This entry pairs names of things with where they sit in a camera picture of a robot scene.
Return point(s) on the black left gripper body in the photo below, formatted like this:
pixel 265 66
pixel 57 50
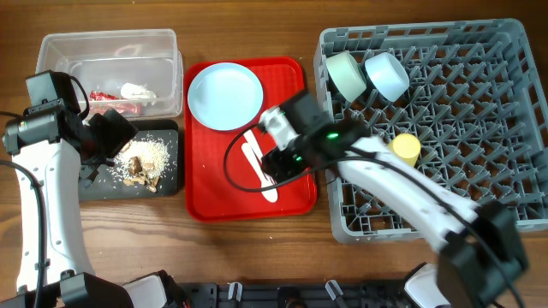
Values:
pixel 106 139

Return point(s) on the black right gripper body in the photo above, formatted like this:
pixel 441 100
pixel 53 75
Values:
pixel 292 159

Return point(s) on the white plastic fork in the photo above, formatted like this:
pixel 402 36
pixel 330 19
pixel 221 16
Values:
pixel 253 142

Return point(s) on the white plastic spoon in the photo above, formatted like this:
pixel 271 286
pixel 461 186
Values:
pixel 265 181

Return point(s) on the red strawberry cake wrapper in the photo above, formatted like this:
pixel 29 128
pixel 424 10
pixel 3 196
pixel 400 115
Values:
pixel 100 102

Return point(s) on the light blue plate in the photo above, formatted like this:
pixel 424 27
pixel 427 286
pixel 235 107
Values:
pixel 225 96

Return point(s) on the mint green bowl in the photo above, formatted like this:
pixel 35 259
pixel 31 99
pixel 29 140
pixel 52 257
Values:
pixel 346 75

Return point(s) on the yellow plastic cup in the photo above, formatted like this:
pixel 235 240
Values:
pixel 407 147

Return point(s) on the light blue bowl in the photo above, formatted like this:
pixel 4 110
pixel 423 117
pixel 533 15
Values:
pixel 387 75

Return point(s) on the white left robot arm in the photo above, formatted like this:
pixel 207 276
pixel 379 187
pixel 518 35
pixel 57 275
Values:
pixel 56 148

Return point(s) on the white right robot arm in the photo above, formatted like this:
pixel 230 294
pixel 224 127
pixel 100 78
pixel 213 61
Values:
pixel 480 253

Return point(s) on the grey dishwasher rack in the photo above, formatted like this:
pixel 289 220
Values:
pixel 475 102

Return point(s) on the food scraps and rice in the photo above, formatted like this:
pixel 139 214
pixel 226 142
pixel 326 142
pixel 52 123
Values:
pixel 144 163

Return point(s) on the white crumpled tissue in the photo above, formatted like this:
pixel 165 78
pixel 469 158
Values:
pixel 138 93

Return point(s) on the black plastic tray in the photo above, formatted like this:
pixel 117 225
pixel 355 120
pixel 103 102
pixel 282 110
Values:
pixel 103 186

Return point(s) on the red plastic tray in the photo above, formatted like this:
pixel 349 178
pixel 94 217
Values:
pixel 209 196

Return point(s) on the clear plastic bin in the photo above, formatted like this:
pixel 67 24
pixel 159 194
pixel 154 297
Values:
pixel 104 61

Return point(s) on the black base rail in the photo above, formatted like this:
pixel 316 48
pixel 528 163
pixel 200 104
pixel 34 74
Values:
pixel 367 294

